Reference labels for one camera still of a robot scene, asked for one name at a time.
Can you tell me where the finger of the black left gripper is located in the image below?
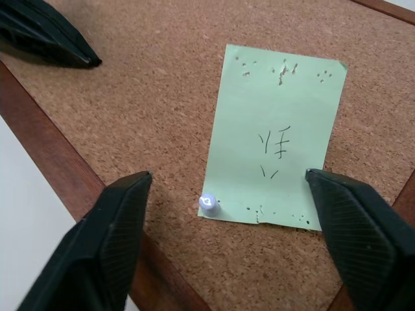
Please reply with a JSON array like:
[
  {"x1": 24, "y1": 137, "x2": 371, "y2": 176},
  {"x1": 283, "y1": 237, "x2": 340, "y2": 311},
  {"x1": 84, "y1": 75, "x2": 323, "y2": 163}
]
[
  {"x1": 0, "y1": 27, "x2": 91, "y2": 69},
  {"x1": 0, "y1": 0, "x2": 103, "y2": 67}
]

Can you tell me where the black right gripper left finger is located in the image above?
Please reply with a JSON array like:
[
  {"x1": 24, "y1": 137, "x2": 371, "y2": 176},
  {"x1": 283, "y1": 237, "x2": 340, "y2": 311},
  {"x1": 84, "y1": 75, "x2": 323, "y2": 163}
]
[{"x1": 16, "y1": 170, "x2": 154, "y2": 311}]

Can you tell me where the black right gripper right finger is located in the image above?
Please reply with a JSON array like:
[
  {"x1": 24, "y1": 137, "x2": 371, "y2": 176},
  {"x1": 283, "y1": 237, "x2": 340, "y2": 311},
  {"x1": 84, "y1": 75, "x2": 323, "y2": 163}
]
[{"x1": 305, "y1": 168, "x2": 415, "y2": 311}]

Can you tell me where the green paper note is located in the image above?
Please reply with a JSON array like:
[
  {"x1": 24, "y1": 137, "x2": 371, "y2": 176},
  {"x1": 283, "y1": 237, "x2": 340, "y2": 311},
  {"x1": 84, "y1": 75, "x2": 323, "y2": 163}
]
[{"x1": 197, "y1": 43, "x2": 349, "y2": 232}]

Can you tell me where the lavender pushpin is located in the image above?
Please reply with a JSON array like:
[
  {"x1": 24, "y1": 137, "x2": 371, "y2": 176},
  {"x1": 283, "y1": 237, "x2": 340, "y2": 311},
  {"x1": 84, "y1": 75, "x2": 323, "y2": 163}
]
[{"x1": 198, "y1": 192, "x2": 222, "y2": 220}]

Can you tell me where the cork board with wooden frame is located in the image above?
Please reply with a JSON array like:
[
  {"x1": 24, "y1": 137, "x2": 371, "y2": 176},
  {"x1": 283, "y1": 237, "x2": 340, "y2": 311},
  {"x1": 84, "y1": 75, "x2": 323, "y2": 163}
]
[{"x1": 0, "y1": 0, "x2": 415, "y2": 311}]

